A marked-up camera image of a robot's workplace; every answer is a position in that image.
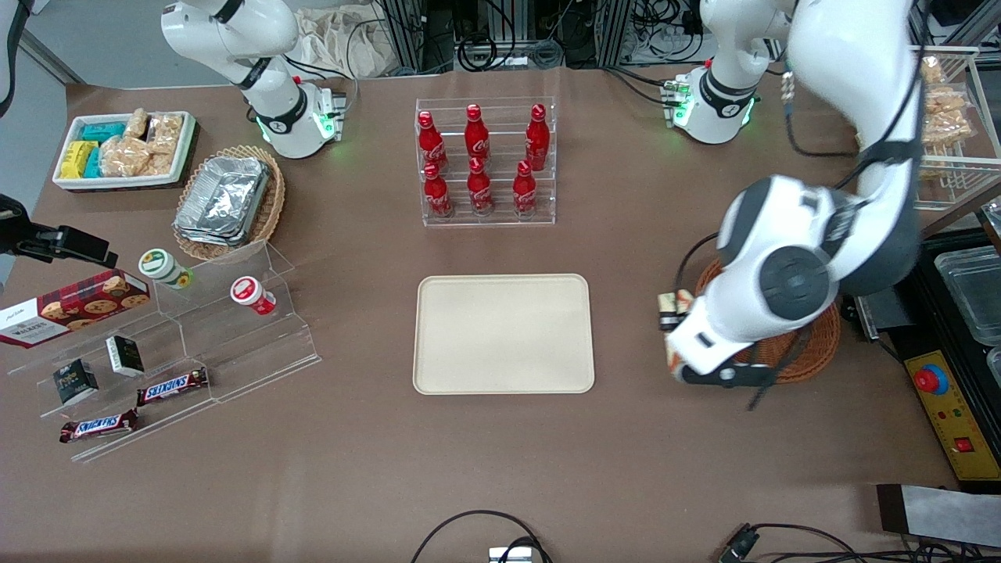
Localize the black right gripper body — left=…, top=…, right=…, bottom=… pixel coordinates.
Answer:
left=0, top=194, right=36, bottom=259

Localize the round brown wicker basket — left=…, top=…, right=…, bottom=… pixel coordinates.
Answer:
left=694, top=256, right=842, bottom=385

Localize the beige plastic tray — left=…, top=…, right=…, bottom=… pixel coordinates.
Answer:
left=412, top=273, right=596, bottom=396

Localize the oval light wicker basket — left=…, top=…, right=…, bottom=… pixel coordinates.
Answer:
left=173, top=144, right=287, bottom=264

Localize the red tartan cookie box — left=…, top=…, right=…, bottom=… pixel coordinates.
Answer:
left=0, top=267, right=152, bottom=350

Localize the white rectangular snack bin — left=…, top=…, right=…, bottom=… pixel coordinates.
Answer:
left=52, top=110, right=197, bottom=192

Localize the yellow snack packet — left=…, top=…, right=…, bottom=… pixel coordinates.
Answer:
left=60, top=140, right=99, bottom=180

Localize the green lid yogurt cup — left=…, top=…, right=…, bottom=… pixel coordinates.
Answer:
left=138, top=248, right=193, bottom=291

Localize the small black box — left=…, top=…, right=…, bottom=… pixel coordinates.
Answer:
left=52, top=357, right=101, bottom=407
left=105, top=334, right=146, bottom=378

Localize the stack of foil containers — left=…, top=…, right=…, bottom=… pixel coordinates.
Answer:
left=173, top=156, right=271, bottom=248

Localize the snickers chocolate bar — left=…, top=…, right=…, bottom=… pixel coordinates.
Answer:
left=59, top=408, right=140, bottom=445
left=136, top=367, right=210, bottom=408

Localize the red cola bottle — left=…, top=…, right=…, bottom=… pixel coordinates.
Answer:
left=511, top=160, right=540, bottom=217
left=466, top=156, right=495, bottom=217
left=524, top=103, right=551, bottom=172
left=464, top=103, right=492, bottom=162
left=422, top=162, right=455, bottom=219
left=417, top=110, right=449, bottom=174

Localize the red lid yogurt cup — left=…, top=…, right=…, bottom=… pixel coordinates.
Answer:
left=229, top=275, right=278, bottom=317

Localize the clear acrylic step display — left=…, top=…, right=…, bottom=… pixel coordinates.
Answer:
left=6, top=241, right=322, bottom=464

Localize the clear acrylic bottle rack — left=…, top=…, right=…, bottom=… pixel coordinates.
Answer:
left=414, top=97, right=558, bottom=228

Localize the black side cart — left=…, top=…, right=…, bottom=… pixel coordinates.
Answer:
left=856, top=197, right=1001, bottom=495

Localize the yellow emergency stop box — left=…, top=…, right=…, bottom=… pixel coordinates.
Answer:
left=902, top=350, right=1001, bottom=482

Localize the clear plastic container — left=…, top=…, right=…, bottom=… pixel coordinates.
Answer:
left=934, top=246, right=1001, bottom=346

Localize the grey flat panel black edge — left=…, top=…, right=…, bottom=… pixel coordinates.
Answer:
left=875, top=482, right=1001, bottom=549

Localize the beige cloth bag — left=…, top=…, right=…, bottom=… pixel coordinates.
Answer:
left=295, top=5, right=393, bottom=80

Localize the black hanging strap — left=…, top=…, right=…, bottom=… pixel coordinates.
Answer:
left=0, top=0, right=34, bottom=120

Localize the black cable with plug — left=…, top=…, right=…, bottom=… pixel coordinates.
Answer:
left=718, top=522, right=1001, bottom=563

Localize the aluminium frame post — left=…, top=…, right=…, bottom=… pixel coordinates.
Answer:
left=597, top=0, right=635, bottom=68
left=379, top=0, right=428, bottom=76

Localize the clear rack with wire frame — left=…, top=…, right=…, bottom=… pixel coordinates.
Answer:
left=913, top=45, right=1001, bottom=211

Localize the black looped cable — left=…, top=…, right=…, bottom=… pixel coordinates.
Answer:
left=410, top=510, right=554, bottom=563

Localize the black cable bundle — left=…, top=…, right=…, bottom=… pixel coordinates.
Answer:
left=456, top=0, right=565, bottom=73

